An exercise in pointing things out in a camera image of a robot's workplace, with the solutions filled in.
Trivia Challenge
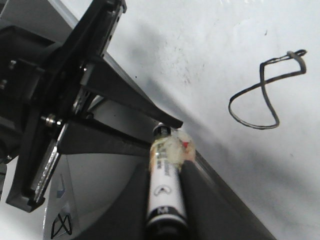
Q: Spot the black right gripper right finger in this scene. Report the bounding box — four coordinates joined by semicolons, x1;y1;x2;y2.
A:
180;160;275;240

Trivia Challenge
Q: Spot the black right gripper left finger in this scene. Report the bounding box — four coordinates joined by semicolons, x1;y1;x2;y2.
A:
81;57;183;128

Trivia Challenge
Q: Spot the white black whiteboard marker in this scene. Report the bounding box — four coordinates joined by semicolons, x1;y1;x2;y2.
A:
145;123;190;240

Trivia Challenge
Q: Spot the red magnet taped to marker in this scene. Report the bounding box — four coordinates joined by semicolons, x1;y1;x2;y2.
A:
171;129;196;167

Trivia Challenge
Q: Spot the white whiteboard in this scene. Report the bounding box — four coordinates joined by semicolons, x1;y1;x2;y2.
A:
58;0;320;240

